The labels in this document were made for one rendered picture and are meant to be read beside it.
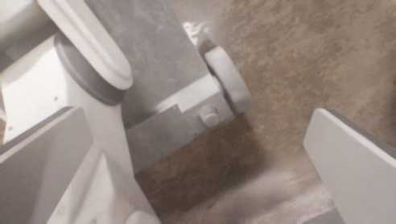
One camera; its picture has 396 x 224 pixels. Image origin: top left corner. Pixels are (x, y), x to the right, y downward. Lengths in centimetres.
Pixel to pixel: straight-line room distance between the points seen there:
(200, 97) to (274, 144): 53
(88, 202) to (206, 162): 69
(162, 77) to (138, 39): 10
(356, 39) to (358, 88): 20
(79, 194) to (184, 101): 32
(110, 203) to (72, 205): 4
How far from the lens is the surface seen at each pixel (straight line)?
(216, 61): 51
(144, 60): 48
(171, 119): 51
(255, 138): 87
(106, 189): 21
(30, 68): 37
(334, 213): 56
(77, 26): 34
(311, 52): 82
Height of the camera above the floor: 64
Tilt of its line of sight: 61 degrees down
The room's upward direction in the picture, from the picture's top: 162 degrees clockwise
